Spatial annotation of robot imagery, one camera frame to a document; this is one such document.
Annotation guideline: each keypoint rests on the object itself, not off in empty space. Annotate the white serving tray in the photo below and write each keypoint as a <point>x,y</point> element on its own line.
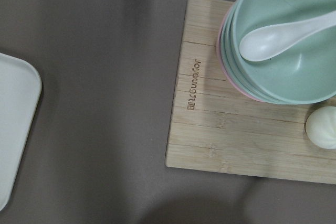
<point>20,91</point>

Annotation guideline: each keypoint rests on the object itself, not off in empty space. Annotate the bamboo cutting board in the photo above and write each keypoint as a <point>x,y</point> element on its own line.
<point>215,128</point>

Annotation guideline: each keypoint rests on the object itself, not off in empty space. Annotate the green bowl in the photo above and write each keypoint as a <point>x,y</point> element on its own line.
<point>237,72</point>
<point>222,55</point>
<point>303,74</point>

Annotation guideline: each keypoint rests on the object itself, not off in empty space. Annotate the white ceramic spoon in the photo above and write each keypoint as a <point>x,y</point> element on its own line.
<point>267,42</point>

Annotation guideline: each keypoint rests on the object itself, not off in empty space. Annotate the top green bowl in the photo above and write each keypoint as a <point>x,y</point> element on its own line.
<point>303,74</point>

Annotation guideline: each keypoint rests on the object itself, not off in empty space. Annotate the white steamed bun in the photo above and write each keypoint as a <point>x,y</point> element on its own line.
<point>320,127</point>

